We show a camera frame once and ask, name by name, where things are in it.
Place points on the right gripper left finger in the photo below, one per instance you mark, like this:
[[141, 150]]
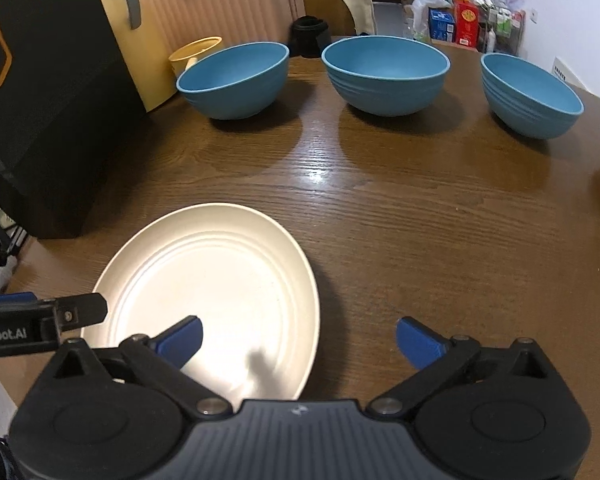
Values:
[[157, 363]]

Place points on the wooden chair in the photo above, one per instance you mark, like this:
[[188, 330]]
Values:
[[335, 13]]

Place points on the blue box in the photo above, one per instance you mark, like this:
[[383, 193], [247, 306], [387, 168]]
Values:
[[441, 24]]

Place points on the white board against wall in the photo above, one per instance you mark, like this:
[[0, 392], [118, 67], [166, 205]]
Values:
[[562, 71]]

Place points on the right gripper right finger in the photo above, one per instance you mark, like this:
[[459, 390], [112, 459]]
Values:
[[439, 363]]

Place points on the yellow mug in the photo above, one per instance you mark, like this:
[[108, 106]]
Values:
[[193, 52]]

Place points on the black cardboard box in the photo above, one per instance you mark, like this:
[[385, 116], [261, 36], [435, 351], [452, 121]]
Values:
[[69, 110]]

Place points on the cream plate left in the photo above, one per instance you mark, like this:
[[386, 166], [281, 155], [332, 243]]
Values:
[[242, 274]]

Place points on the yellow thermos jug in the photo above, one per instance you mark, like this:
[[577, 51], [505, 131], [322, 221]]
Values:
[[143, 50]]

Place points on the black cylindrical cup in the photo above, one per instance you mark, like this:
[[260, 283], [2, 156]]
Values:
[[309, 36]]

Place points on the pink ribbed suitcase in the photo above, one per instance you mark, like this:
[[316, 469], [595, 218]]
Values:
[[180, 22]]

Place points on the red box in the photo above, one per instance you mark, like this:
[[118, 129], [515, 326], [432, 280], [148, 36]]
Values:
[[466, 16]]

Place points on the white plastic bag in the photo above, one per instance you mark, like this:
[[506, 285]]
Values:
[[420, 9]]

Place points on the metal storage rack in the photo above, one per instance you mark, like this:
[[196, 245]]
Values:
[[500, 29]]

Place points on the blue bowl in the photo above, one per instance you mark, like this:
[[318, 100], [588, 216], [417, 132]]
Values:
[[237, 82], [386, 76], [530, 101]]

